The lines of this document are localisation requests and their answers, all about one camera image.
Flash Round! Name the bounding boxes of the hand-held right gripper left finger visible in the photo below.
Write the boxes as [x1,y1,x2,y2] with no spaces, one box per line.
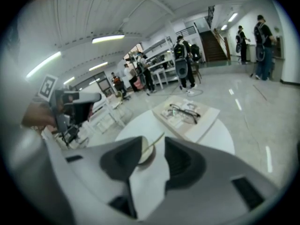
[44,135,145,225]

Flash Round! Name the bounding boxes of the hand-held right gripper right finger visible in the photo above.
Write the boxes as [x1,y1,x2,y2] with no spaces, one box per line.
[138,136,279,225]

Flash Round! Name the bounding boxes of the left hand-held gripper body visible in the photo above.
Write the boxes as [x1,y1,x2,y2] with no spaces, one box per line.
[37,73,80,131]

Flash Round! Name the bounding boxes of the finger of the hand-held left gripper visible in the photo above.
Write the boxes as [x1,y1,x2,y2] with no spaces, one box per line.
[67,92,102,124]

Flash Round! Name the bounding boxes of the small golden spoon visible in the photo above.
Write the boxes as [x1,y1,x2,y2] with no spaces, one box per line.
[142,132,165,154]

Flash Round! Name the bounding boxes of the person's left forearm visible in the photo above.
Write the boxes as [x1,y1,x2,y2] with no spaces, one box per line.
[21,99,56,128]

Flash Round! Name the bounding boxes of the white framed desk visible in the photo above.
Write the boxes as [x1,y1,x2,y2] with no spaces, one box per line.
[88,97,126,135]

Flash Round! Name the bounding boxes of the beige book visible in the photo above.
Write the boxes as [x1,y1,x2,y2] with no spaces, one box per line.
[151,95,221,143]

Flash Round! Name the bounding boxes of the orange cloth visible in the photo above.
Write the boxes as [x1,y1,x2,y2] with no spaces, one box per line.
[134,76,144,90]

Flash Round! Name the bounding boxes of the round white side table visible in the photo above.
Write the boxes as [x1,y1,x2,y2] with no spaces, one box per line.
[114,109,235,220]

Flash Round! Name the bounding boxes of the black eyeglasses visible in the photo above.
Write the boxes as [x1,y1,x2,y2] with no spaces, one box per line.
[169,104,202,124]

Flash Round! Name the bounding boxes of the white storage rack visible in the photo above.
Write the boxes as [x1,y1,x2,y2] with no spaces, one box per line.
[140,35,181,89]

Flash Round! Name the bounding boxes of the grey cabinet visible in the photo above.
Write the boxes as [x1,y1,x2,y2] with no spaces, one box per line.
[271,35,286,82]

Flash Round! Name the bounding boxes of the brown staircase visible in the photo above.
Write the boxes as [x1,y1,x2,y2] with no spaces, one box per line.
[200,29,230,63]

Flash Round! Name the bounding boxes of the gold wire chair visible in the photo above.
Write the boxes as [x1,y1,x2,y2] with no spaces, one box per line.
[114,90,126,109]

